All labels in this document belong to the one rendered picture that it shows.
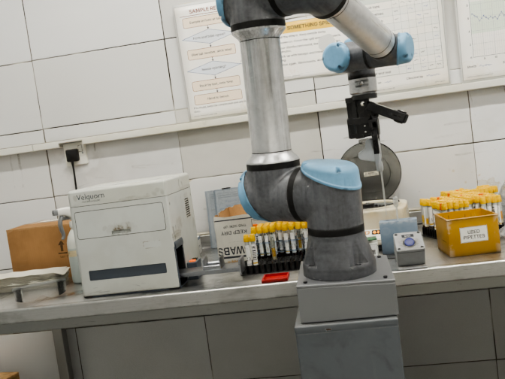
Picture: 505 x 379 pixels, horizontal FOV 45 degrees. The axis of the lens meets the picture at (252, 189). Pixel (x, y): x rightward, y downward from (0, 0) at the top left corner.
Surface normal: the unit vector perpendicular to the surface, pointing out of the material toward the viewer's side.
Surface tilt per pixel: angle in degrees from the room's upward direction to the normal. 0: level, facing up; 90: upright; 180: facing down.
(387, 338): 90
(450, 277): 90
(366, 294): 90
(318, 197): 91
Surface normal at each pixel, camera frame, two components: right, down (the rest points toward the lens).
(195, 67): -0.09, 0.15
